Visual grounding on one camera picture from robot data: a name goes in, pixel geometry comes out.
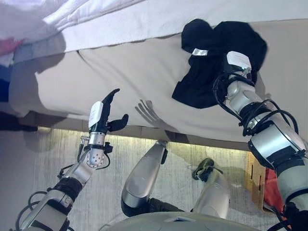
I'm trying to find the beige bed frame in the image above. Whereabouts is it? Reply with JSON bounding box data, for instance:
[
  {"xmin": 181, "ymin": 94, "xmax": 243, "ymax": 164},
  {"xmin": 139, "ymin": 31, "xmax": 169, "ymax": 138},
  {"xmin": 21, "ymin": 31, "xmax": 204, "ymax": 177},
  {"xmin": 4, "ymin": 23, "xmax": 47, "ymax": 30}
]
[{"xmin": 0, "ymin": 112, "xmax": 252, "ymax": 153}]

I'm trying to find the red white blue cloth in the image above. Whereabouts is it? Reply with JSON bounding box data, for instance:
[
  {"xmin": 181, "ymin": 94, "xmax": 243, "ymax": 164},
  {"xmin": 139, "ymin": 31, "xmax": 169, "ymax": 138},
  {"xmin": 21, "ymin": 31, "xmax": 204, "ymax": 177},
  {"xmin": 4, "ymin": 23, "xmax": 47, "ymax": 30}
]
[{"xmin": 0, "ymin": 38, "xmax": 26, "ymax": 103}]

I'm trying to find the large bed with bedding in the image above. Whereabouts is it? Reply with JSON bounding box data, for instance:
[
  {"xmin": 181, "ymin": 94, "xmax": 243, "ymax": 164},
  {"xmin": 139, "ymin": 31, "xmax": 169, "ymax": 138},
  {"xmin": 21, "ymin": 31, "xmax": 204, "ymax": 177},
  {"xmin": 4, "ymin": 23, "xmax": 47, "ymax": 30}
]
[{"xmin": 9, "ymin": 20, "xmax": 308, "ymax": 145}]

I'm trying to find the orange shirt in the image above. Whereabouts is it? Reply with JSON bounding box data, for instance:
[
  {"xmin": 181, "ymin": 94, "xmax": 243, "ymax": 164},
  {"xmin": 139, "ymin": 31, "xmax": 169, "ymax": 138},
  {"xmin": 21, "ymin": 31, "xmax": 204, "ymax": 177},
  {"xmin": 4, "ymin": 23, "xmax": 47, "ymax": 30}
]
[{"xmin": 263, "ymin": 167, "xmax": 286, "ymax": 210}]

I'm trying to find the white textured blanket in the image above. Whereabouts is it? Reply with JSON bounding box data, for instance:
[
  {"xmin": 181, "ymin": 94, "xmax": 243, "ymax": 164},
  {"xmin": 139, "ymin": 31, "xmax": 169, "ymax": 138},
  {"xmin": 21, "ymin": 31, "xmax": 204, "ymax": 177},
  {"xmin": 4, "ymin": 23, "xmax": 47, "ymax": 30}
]
[{"xmin": 43, "ymin": 0, "xmax": 308, "ymax": 53}]

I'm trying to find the grey robot torso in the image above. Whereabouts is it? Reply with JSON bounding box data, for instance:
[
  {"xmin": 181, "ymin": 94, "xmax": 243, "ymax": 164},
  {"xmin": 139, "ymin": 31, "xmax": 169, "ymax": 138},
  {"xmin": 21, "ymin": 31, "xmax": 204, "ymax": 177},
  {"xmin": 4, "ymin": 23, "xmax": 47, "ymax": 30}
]
[{"xmin": 101, "ymin": 211, "xmax": 263, "ymax": 231}]

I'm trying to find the silver robot leg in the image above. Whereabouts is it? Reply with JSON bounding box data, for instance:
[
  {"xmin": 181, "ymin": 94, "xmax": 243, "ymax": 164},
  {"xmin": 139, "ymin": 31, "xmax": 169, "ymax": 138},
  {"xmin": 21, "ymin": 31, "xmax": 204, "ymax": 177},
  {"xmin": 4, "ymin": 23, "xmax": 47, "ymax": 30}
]
[
  {"xmin": 191, "ymin": 158, "xmax": 232, "ymax": 220},
  {"xmin": 121, "ymin": 141, "xmax": 169, "ymax": 215}
]

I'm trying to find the woven wooden basket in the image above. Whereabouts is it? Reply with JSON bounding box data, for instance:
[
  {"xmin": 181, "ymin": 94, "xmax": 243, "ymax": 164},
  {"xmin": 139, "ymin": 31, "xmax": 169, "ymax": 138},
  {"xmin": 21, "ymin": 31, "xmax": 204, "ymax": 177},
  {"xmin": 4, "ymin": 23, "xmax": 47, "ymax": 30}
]
[{"xmin": 245, "ymin": 151, "xmax": 289, "ymax": 214}]

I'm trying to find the silver left robot leg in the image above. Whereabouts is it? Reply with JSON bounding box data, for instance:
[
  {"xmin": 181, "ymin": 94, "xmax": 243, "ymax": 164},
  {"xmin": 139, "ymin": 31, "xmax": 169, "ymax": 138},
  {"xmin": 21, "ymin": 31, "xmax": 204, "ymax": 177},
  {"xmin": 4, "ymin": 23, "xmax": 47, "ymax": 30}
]
[{"xmin": 121, "ymin": 141, "xmax": 169, "ymax": 215}]

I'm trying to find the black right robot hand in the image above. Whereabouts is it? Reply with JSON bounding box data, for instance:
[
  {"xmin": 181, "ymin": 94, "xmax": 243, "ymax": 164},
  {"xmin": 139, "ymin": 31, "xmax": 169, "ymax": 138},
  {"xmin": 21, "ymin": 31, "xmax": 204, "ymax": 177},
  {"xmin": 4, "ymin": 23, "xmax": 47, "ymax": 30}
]
[{"xmin": 220, "ymin": 51, "xmax": 251, "ymax": 75}]

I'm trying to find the white duvet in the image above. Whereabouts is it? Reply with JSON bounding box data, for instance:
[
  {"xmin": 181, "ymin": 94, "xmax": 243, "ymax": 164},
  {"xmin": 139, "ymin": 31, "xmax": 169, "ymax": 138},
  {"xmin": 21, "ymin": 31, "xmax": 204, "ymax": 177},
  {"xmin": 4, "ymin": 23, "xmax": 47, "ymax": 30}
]
[{"xmin": 0, "ymin": 0, "xmax": 145, "ymax": 49}]

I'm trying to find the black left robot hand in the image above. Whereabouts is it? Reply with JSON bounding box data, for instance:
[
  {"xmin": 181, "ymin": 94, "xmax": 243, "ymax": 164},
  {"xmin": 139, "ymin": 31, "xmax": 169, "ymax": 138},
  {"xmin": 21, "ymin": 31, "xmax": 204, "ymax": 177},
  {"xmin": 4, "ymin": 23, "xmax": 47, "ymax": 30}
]
[{"xmin": 88, "ymin": 88, "xmax": 129, "ymax": 135}]

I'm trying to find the silver right robot leg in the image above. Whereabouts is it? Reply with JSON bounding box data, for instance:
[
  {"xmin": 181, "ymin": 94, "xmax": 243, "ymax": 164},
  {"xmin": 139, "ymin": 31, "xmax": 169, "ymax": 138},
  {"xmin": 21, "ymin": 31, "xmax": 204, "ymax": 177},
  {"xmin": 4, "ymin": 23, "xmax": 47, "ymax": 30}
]
[{"xmin": 191, "ymin": 158, "xmax": 232, "ymax": 220}]

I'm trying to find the black garment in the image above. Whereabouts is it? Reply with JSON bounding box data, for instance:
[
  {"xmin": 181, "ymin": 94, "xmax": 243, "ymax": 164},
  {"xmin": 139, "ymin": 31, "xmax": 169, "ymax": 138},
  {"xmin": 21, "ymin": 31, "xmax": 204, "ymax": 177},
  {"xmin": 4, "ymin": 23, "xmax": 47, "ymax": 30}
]
[{"xmin": 172, "ymin": 18, "xmax": 268, "ymax": 109}]

